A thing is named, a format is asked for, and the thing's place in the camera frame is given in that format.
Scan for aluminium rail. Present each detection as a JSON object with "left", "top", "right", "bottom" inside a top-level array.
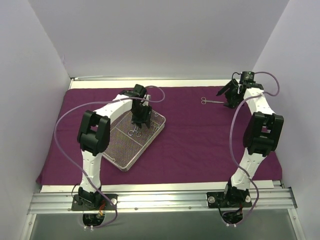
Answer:
[
  {"left": 28, "top": 188, "right": 298, "bottom": 214},
  {"left": 241, "top": 75, "right": 285, "bottom": 189}
]

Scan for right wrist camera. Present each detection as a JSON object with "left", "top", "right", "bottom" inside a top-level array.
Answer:
[{"left": 239, "top": 71, "right": 255, "bottom": 85}]

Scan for steel forceps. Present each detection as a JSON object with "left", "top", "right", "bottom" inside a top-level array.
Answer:
[{"left": 128, "top": 126, "right": 142, "bottom": 138}]

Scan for steel surgical scissors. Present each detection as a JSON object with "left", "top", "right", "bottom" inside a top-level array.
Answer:
[{"left": 201, "top": 97, "right": 224, "bottom": 105}]

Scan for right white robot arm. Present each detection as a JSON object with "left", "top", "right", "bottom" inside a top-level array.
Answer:
[{"left": 217, "top": 79, "right": 284, "bottom": 207}]

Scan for front aluminium rail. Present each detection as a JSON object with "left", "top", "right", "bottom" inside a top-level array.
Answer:
[{"left": 28, "top": 188, "right": 298, "bottom": 214}]

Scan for purple cloth wrap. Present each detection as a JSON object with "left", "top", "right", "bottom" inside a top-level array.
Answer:
[{"left": 35, "top": 84, "right": 283, "bottom": 187}]

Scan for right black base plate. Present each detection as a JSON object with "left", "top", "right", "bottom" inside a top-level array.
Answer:
[{"left": 206, "top": 191, "right": 253, "bottom": 208}]

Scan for right side aluminium rail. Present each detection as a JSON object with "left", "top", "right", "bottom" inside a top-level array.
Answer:
[{"left": 241, "top": 75, "right": 285, "bottom": 189}]

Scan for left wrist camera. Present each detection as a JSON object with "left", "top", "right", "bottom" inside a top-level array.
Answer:
[{"left": 132, "top": 84, "right": 151, "bottom": 99}]

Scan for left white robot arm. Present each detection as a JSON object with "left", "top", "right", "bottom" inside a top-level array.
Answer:
[{"left": 77, "top": 89, "right": 152, "bottom": 210}]

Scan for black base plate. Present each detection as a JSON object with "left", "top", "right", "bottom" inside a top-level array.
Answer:
[
  {"left": 71, "top": 193, "right": 119, "bottom": 211},
  {"left": 206, "top": 191, "right": 253, "bottom": 208}
]

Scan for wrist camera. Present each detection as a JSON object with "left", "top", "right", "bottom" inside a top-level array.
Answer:
[
  {"left": 132, "top": 84, "right": 151, "bottom": 99},
  {"left": 239, "top": 71, "right": 255, "bottom": 85}
]

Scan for metal mesh tray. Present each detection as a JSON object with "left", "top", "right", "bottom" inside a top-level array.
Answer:
[{"left": 102, "top": 110, "right": 166, "bottom": 172}]

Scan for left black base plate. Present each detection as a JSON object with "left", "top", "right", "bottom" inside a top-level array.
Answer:
[{"left": 71, "top": 193, "right": 119, "bottom": 211}]

